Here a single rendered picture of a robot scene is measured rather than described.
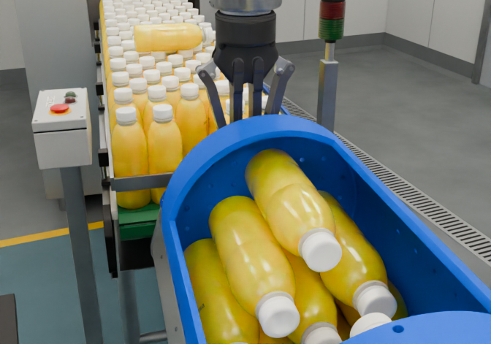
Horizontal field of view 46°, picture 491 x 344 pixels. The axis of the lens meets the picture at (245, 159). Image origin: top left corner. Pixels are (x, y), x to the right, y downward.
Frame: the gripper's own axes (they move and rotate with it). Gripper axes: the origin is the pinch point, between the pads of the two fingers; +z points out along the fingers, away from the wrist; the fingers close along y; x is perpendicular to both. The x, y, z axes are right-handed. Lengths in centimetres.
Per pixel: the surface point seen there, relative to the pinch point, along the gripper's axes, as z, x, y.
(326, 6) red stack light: -8, -64, -36
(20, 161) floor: 117, -272, 74
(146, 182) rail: 19.5, -35.0, 11.8
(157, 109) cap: 5.6, -38.0, 8.4
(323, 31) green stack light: -2, -64, -35
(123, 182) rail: 19.0, -35.0, 16.3
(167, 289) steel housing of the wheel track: 28.6, -11.6, 10.9
